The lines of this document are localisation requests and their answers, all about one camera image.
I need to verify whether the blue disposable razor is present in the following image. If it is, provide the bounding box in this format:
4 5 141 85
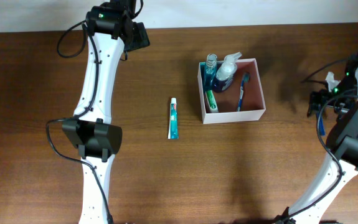
316 113 326 136

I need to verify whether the teal mouthwash bottle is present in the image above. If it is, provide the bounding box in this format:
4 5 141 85
203 54 217 91

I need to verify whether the pink cardboard box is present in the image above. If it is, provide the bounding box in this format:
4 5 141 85
197 58 266 124

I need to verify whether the blue white toothbrush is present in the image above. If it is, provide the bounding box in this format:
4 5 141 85
237 72 250 112

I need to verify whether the purple spray bottle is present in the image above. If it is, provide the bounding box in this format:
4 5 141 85
213 52 242 93

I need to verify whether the green white soap box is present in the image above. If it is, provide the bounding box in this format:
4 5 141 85
204 90 219 113

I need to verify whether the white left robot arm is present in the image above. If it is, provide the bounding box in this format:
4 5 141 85
60 0 150 223

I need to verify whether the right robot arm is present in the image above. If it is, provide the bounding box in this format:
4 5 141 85
274 52 358 224

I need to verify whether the teal white toothpaste tube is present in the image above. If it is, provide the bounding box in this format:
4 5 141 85
167 98 179 139

